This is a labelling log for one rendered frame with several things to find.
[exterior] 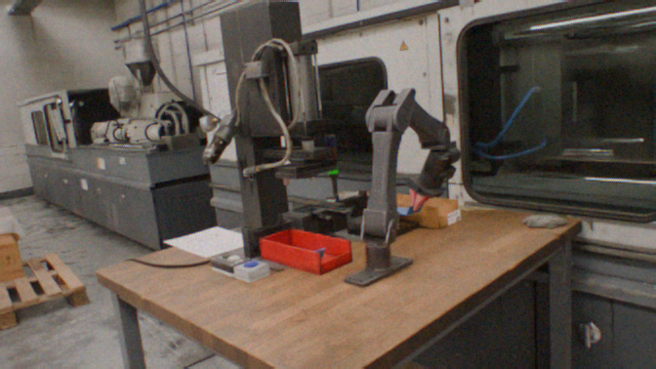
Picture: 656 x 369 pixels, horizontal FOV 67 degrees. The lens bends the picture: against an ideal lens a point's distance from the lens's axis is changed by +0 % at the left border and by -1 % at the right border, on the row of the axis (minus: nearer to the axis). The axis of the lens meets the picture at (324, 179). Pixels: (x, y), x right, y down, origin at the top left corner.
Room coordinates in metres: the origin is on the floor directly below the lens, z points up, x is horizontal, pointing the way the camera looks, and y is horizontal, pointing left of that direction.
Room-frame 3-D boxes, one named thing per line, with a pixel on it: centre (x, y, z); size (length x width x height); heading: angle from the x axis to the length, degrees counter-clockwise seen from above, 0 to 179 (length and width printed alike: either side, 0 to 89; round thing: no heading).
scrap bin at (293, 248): (1.32, 0.07, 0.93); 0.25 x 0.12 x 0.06; 43
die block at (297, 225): (1.58, 0.04, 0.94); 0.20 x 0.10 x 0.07; 133
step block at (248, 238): (1.41, 0.22, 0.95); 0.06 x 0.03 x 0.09; 133
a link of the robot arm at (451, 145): (1.46, -0.36, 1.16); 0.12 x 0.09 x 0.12; 139
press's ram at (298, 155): (1.62, 0.10, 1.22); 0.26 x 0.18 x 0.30; 43
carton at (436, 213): (1.63, -0.31, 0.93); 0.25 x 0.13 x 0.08; 43
